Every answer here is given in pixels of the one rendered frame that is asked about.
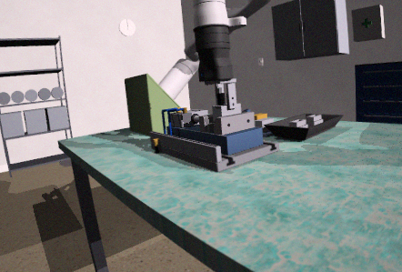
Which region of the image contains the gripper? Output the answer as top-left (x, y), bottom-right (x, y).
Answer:
top-left (193, 1), bottom-right (246, 109)

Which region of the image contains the yellow block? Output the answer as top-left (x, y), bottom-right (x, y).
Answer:
top-left (254, 114), bottom-right (267, 120)

